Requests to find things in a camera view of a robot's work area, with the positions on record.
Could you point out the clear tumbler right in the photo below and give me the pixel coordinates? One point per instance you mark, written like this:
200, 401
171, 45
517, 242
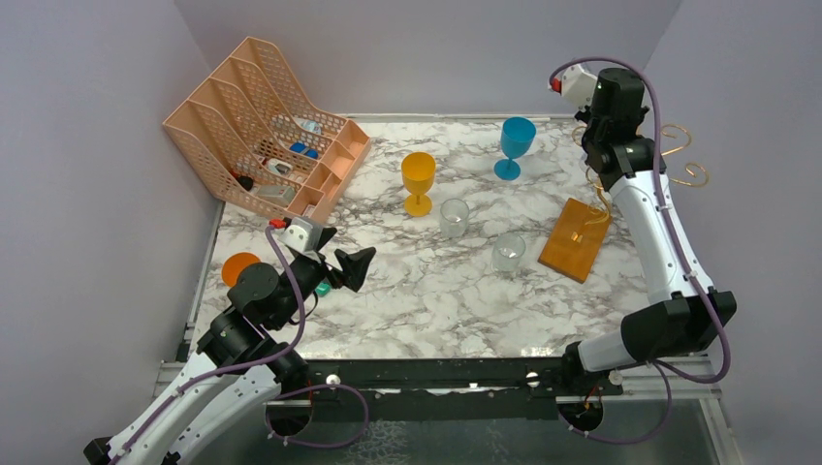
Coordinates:
507, 252

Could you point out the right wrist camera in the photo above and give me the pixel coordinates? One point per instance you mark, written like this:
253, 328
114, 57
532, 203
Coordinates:
576, 85

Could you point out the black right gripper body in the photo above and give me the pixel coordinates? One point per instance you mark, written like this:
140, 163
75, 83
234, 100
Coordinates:
590, 134

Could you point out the clear tumbler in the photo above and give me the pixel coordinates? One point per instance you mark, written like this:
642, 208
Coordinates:
453, 221
507, 252

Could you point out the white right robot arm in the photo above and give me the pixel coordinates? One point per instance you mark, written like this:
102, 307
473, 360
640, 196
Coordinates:
685, 311

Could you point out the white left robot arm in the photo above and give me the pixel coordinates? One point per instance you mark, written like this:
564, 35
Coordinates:
246, 357

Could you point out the green small box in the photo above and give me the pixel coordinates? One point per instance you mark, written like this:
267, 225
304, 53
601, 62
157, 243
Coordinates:
323, 289

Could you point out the peach plastic file organizer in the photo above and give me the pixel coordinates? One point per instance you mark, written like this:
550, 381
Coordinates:
236, 127

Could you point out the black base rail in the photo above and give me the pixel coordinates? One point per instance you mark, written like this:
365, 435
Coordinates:
436, 389

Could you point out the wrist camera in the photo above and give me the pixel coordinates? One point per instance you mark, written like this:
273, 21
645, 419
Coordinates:
302, 237
576, 85

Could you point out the blue item in organizer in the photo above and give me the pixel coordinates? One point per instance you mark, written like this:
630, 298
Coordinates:
301, 148

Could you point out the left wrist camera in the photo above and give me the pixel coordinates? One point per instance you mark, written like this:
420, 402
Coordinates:
302, 237

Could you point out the wooden rack base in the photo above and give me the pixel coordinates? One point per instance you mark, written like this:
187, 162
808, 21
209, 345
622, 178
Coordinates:
576, 239

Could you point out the blue plastic wine glass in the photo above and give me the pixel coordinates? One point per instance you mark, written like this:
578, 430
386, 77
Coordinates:
517, 135

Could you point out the clear tumbler left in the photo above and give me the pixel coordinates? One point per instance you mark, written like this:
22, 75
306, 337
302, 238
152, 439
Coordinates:
453, 221

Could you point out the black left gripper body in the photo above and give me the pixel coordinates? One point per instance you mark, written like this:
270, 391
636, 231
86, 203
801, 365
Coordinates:
308, 273

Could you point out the orange plastic wine glass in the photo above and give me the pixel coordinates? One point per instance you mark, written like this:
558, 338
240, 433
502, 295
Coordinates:
234, 266

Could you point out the grey box in organizer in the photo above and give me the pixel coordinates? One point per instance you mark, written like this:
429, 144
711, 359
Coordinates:
281, 195

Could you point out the yellow plastic wine glass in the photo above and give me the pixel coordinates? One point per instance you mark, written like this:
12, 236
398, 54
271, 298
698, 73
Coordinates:
418, 173

